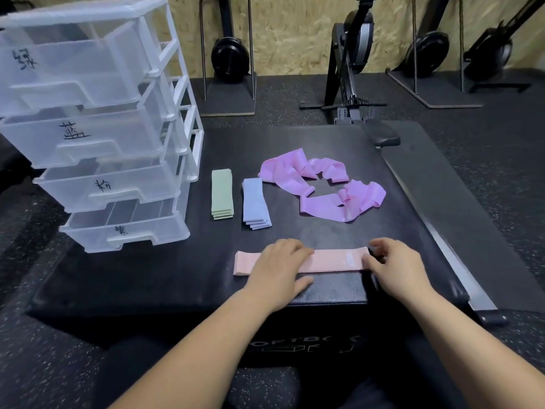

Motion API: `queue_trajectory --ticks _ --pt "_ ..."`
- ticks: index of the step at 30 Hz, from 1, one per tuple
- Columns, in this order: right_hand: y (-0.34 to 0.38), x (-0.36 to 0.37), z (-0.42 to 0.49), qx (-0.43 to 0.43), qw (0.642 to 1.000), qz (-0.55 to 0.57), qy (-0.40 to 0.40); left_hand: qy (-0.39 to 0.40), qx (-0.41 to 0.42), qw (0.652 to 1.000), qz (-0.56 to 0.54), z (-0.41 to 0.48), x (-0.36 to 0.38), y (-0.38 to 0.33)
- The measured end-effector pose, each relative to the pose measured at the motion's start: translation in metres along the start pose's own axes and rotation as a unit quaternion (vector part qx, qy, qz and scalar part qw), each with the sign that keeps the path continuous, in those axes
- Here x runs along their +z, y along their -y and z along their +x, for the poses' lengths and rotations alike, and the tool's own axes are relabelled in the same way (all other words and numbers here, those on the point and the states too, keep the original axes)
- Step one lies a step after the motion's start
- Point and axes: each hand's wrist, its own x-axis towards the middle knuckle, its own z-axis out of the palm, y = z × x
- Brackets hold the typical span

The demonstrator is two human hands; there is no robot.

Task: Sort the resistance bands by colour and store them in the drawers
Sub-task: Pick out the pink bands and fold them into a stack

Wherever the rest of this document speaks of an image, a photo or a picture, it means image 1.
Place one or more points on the black ski trainer on stand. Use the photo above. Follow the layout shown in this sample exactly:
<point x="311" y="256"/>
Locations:
<point x="494" y="55"/>
<point x="230" y="59"/>
<point x="428" y="51"/>

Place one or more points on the clear plastic drawer cabinet frame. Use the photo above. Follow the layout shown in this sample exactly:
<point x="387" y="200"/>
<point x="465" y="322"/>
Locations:
<point x="181" y="93"/>

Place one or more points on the person's right thumb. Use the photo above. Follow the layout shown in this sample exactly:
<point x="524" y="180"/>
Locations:
<point x="370" y="263"/>

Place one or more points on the pink resistance band stack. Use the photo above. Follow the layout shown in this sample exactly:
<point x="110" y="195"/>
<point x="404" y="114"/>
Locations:
<point x="336" y="260"/>

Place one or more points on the person's right hand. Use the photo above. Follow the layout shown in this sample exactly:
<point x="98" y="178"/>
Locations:
<point x="400" y="272"/>

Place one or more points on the green resistance band stack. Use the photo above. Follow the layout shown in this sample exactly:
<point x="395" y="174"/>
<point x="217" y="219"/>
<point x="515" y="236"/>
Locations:
<point x="222" y="193"/>

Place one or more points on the blue resistance band stack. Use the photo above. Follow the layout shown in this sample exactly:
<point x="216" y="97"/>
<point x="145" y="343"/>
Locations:
<point x="255" y="204"/>

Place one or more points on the black rowing machine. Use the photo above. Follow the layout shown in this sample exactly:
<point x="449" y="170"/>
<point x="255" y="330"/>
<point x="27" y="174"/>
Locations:
<point x="353" y="42"/>

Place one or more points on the black soft plyo box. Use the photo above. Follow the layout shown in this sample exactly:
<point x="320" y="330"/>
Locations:
<point x="170" y="268"/>

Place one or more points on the large clear plastic drawer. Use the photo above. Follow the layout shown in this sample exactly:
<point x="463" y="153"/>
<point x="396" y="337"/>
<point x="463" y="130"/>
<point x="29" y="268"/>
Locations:
<point x="72" y="68"/>

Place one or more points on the person's left hand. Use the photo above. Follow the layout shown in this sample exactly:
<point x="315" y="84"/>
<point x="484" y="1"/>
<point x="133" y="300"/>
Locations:
<point x="272" y="272"/>

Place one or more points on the person's right forearm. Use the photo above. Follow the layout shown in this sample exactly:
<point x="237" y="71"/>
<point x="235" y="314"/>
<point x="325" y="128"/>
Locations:
<point x="468" y="353"/>

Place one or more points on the person's left thumb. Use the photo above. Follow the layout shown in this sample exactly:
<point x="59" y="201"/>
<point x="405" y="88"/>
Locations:
<point x="305" y="285"/>

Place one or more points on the person's black trousers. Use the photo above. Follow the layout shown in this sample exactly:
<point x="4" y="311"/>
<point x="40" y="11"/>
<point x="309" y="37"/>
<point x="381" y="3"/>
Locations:
<point x="272" y="387"/>

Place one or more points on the crumpled purple latex band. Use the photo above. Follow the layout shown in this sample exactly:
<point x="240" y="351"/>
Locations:
<point x="285" y="170"/>
<point x="332" y="206"/>

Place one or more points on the person's left forearm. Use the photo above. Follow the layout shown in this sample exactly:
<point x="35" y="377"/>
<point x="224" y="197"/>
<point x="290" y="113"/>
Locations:
<point x="200" y="357"/>

